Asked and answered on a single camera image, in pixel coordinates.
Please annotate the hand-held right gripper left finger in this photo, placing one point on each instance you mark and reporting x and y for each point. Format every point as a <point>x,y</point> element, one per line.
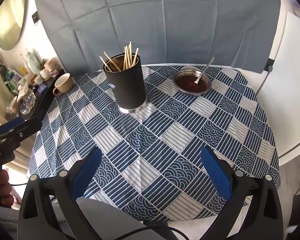
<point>86,172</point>

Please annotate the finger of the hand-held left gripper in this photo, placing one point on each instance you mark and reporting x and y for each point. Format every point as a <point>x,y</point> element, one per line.
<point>30,126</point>
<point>11,125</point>

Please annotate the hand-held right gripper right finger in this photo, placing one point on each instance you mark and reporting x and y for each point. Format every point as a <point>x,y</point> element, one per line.
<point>218,175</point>

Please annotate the black cylindrical utensil holder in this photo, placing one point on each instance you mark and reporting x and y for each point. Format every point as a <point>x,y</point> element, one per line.
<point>126,87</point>

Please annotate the group of wooden chopsticks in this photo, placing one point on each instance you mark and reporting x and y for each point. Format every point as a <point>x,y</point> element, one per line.
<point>127,57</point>

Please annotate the person's left hand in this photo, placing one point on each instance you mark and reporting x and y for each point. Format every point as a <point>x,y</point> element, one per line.
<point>1,187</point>

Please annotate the crumpled foil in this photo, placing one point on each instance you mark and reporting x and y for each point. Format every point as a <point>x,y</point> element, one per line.
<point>27,105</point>

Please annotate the black side table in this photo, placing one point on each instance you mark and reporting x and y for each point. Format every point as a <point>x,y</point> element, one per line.
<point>43,100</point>

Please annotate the blue box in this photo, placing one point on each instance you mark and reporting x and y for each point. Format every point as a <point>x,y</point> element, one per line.
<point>43,88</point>

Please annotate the blue white patterned tablecloth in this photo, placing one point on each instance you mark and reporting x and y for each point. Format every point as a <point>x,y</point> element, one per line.
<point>190,130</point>

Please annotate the potted cactus in white pot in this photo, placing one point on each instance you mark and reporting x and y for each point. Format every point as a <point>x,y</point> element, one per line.
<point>44,74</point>

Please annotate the beige mug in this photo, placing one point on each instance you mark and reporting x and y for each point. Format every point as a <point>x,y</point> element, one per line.
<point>65,83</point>

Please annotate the clear glass jar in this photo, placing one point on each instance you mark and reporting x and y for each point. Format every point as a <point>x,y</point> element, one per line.
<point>54,72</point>

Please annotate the white bottle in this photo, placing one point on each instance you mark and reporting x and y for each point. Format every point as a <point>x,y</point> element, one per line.
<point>33,62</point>

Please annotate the pink jar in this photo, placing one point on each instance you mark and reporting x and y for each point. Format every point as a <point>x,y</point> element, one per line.
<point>52,63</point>

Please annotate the metal bowl with dark sauce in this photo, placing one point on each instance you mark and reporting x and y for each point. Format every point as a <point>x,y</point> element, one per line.
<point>187,83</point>

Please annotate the metal spoon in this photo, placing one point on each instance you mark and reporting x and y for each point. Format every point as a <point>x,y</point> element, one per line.
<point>205,70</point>

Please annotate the round mirror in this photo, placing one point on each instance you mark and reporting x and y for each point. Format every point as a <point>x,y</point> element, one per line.
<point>10,17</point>

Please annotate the black wall socket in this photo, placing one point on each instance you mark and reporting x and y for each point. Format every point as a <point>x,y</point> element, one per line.
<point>35,17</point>

